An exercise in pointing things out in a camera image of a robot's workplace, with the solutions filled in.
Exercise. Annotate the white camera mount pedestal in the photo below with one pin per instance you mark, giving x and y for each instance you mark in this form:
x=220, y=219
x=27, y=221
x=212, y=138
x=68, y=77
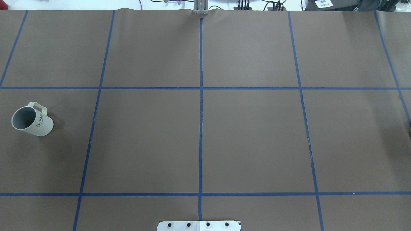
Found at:
x=213, y=225

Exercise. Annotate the aluminium frame post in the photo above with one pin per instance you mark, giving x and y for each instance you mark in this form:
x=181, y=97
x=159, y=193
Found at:
x=200, y=7

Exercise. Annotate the black label printer box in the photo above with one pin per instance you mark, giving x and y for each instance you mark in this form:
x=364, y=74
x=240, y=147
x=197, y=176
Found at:
x=324, y=5

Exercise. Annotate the white HOME mug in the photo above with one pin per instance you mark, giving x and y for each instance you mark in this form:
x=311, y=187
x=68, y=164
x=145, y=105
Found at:
x=33, y=119

